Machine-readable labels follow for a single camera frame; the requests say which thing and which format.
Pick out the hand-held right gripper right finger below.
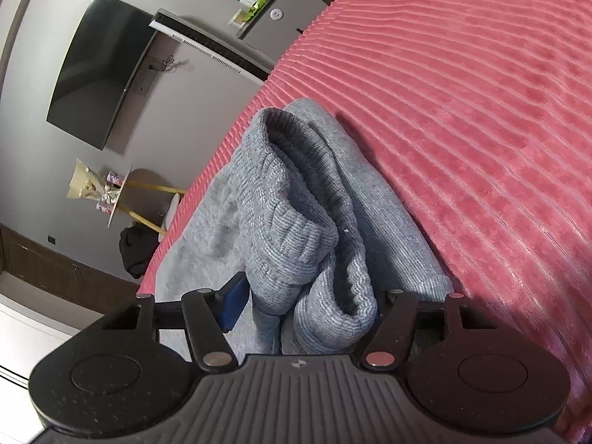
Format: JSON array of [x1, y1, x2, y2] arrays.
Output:
[[360, 289, 484, 373]]

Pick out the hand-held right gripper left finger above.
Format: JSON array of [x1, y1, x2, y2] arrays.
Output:
[[102, 272, 249, 376]]

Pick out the grey pants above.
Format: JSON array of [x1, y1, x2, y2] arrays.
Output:
[[150, 97, 457, 357]]

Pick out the black bag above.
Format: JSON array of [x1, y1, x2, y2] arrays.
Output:
[[118, 224, 161, 280]]

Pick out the yellow two-tier side table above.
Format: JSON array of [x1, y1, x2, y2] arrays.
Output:
[[107, 166, 188, 244]]

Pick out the cream flower bouquet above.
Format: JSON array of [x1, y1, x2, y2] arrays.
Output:
[[69, 157, 119, 205]]

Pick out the pink ribbed blanket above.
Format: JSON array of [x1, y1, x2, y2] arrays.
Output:
[[138, 0, 592, 444]]

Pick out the white tower air conditioner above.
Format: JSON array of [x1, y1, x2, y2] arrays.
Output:
[[148, 8, 274, 87]]

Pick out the grey bedside cabinet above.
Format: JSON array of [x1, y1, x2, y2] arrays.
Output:
[[238, 0, 332, 64]]

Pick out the wall socket panel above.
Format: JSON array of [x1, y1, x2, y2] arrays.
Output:
[[138, 55, 161, 96]]

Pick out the black wall television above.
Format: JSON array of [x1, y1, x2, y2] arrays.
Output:
[[46, 0, 156, 151]]

